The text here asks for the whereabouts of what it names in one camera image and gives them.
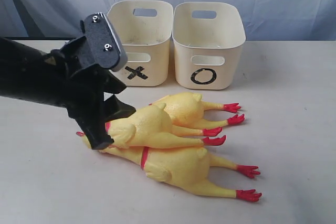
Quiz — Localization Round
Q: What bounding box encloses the cream bin marked O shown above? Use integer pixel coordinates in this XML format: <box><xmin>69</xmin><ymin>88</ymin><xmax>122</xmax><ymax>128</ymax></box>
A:
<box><xmin>172</xmin><ymin>2</ymin><xmax>246</xmax><ymax>90</ymax></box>

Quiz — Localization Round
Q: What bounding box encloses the whole rubber chicken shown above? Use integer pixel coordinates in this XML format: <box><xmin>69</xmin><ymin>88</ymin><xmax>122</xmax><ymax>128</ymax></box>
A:
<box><xmin>151</xmin><ymin>92</ymin><xmax>245</xmax><ymax>130</ymax></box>
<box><xmin>76</xmin><ymin>131</ymin><xmax>263</xmax><ymax>204</ymax></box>

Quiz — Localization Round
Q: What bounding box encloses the broken chicken body half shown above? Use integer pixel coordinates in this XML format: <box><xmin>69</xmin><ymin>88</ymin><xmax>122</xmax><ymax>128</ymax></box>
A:
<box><xmin>106</xmin><ymin>103</ymin><xmax>226</xmax><ymax>148</ymax></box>

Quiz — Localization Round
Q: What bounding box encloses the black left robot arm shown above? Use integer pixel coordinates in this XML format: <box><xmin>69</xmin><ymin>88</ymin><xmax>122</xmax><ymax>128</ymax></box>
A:
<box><xmin>1</xmin><ymin>12</ymin><xmax>135</xmax><ymax>150</ymax></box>

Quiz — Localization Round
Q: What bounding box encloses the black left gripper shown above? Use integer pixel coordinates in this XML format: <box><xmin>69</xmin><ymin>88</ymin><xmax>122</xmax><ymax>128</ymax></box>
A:
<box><xmin>45</xmin><ymin>12</ymin><xmax>135</xmax><ymax>150</ymax></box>

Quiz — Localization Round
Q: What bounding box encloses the cream bin marked X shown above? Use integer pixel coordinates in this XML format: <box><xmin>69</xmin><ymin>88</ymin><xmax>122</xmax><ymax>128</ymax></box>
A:
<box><xmin>108</xmin><ymin>0</ymin><xmax>173</xmax><ymax>87</ymax></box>

